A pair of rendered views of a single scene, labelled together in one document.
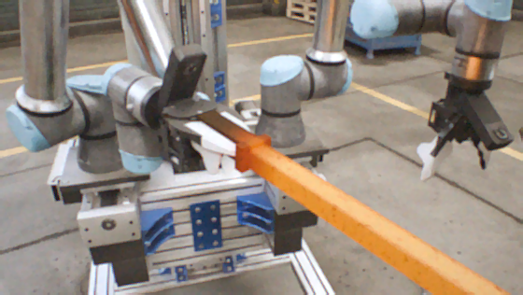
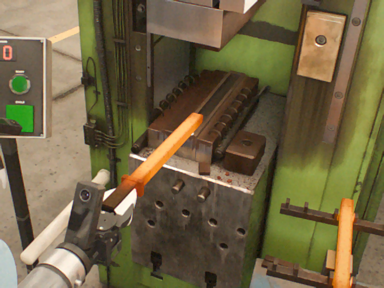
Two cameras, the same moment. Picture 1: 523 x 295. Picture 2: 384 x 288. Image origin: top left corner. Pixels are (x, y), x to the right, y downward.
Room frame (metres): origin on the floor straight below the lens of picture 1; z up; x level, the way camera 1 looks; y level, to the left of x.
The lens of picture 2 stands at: (0.68, 0.78, 1.79)
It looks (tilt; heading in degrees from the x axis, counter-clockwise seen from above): 35 degrees down; 244
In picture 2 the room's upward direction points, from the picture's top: 3 degrees clockwise
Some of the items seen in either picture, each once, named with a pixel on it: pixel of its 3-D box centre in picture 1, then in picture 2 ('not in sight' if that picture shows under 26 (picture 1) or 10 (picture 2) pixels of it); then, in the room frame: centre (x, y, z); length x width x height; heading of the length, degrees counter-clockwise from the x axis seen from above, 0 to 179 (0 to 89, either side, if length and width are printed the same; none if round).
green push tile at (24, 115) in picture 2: not in sight; (20, 118); (0.58, -0.51, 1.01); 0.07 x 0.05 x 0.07; 157
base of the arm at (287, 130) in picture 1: (280, 120); not in sight; (1.10, -0.05, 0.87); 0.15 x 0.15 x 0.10
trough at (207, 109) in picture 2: not in sight; (215, 101); (0.01, -0.43, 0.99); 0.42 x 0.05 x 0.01; 42
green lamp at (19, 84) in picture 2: not in sight; (19, 84); (0.56, -0.55, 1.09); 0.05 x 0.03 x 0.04; 132
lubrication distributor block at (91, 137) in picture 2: not in sight; (93, 134); (0.34, -0.66, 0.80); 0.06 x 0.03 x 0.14; 132
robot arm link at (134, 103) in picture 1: (153, 103); (63, 272); (0.61, 0.18, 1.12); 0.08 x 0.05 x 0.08; 132
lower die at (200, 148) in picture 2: not in sight; (207, 109); (0.03, -0.45, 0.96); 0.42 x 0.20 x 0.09; 42
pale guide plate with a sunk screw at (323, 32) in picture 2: not in sight; (320, 46); (-0.12, -0.16, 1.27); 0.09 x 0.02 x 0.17; 132
